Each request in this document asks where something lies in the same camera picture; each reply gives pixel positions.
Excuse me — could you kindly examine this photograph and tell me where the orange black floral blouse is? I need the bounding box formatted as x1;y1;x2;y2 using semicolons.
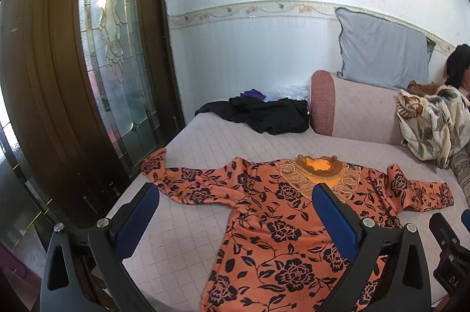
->
142;150;454;311

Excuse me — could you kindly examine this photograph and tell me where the patterned beige cushion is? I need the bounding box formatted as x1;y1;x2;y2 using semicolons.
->
451;144;470;204

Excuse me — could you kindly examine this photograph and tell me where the cream floral blanket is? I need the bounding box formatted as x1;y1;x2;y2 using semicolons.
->
396;85;469;169

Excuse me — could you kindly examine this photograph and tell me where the pink quilted bolster cushion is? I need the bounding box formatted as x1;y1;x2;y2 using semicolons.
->
310;70;402;146

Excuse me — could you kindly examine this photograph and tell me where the wooden stained glass door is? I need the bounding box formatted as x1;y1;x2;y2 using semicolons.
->
0;0;185;312

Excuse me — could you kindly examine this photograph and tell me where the black garment pile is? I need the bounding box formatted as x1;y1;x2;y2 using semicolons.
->
195;96;309;135

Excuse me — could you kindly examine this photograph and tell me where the grey blue pillow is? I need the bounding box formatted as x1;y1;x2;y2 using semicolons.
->
335;7;433;89

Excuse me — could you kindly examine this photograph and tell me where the purple cloth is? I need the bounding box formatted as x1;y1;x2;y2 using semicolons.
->
240;89;266;101

